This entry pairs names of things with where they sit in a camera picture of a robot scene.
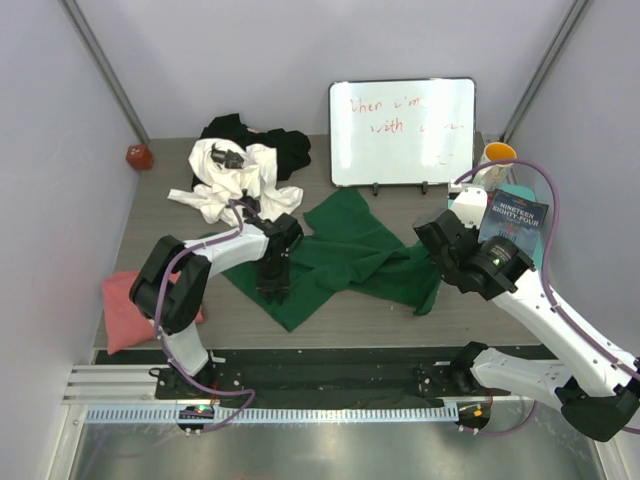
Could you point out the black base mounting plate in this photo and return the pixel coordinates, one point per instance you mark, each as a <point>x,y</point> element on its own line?
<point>403,356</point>

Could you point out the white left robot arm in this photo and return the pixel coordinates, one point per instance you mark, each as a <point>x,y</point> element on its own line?
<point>170,286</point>

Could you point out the folded pink t-shirt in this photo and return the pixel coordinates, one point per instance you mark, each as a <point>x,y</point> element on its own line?
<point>125,326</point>

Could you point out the white mug orange inside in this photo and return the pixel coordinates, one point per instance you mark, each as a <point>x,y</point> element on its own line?
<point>495,156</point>

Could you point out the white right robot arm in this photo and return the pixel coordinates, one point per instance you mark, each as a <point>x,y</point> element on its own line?
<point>594,384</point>

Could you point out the white t-shirt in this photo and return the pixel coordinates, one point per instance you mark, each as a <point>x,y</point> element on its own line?
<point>217,184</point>

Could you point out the aluminium frame rail front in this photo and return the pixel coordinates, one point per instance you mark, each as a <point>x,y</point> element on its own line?
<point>156,382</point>

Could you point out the teal plastic mat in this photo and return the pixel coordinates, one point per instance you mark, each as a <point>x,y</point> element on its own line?
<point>536,255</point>

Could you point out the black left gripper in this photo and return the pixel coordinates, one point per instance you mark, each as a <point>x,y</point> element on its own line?
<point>267,287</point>

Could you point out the black t-shirt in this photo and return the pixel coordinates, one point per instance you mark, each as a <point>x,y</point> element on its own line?
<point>292,147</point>

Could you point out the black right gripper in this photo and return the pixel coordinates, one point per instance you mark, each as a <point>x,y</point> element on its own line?
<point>468,226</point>

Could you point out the white slotted cable duct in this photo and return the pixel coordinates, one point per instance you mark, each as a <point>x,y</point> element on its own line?
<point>201,414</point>

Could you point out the white dry-erase board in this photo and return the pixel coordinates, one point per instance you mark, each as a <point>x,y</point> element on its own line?
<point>401,132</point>

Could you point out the green t-shirt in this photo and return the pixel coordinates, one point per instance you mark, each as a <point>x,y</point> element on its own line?
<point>349,249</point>

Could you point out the Nineteen Eighty-Four book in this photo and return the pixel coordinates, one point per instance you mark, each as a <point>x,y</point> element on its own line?
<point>515,218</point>

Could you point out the small red cube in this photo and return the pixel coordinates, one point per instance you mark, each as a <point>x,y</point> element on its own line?
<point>140,157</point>

